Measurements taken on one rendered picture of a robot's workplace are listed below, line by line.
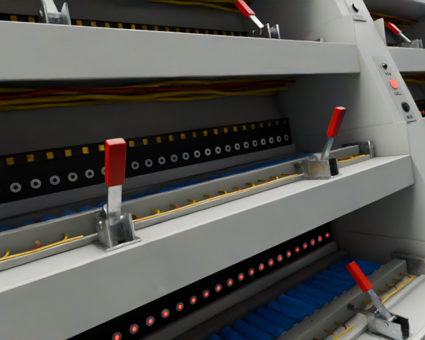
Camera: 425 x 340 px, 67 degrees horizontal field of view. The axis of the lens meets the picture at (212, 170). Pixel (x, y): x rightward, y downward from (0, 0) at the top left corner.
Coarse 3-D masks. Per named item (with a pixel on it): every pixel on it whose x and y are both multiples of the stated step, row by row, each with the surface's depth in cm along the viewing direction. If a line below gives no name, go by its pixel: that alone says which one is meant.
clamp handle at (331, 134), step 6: (336, 108) 37; (342, 108) 37; (336, 114) 37; (342, 114) 37; (336, 120) 37; (342, 120) 38; (330, 126) 38; (336, 126) 37; (330, 132) 38; (336, 132) 38; (330, 138) 38; (330, 144) 39; (324, 150) 39; (318, 156) 40; (324, 156) 39
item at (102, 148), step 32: (224, 128) 53; (256, 128) 57; (288, 128) 62; (0, 160) 36; (32, 160) 37; (64, 160) 40; (96, 160) 42; (128, 160) 44; (192, 160) 50; (0, 192) 36; (32, 192) 37
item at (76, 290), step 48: (336, 144) 58; (384, 144) 51; (96, 192) 41; (288, 192) 35; (336, 192) 38; (384, 192) 44; (144, 240) 25; (192, 240) 27; (240, 240) 29; (0, 288) 20; (48, 288) 20; (96, 288) 22; (144, 288) 24; (0, 336) 19; (48, 336) 20
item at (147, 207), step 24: (264, 168) 41; (288, 168) 43; (168, 192) 33; (192, 192) 34; (216, 192) 36; (72, 216) 28; (144, 216) 31; (0, 240) 24; (24, 240) 25; (48, 240) 26; (72, 240) 26
